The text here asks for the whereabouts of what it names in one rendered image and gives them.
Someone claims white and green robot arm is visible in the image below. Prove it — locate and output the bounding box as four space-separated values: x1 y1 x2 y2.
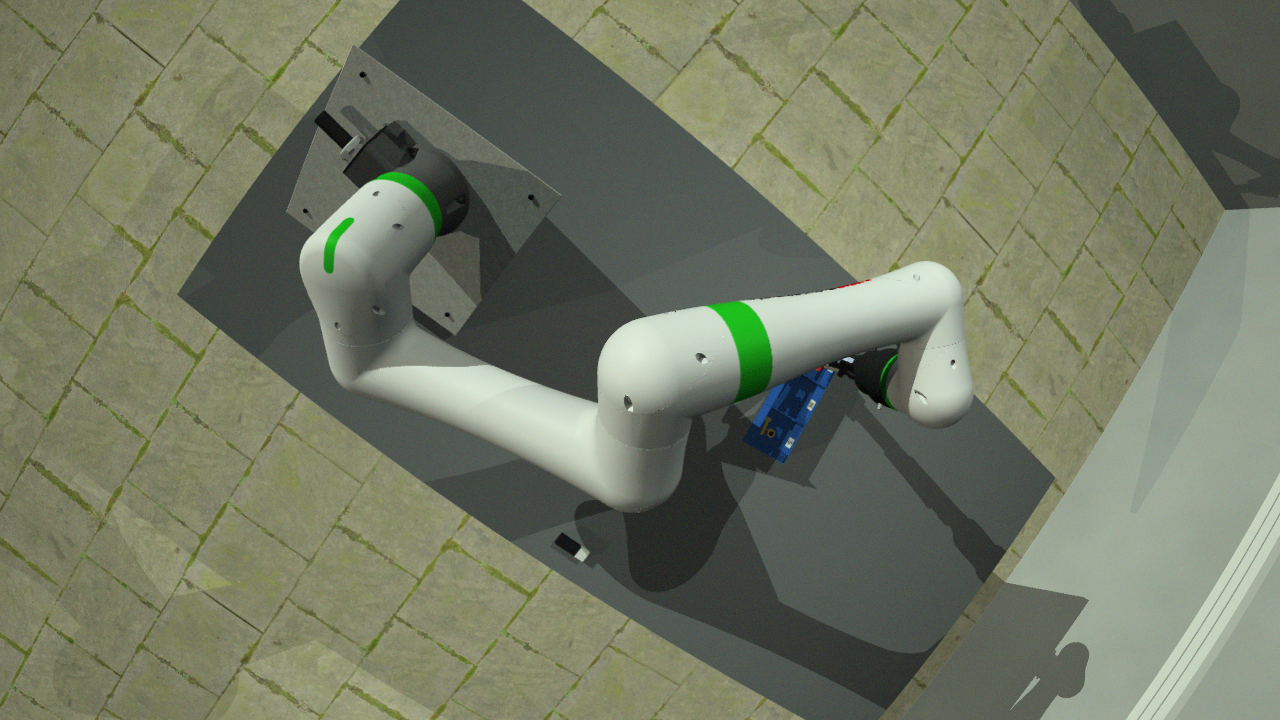
300 111 974 512

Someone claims blue three-compartment bin rack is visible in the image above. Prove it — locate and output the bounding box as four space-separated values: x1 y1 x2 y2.
742 368 835 464

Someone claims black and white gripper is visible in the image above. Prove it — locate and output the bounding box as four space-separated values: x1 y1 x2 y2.
823 350 879 395

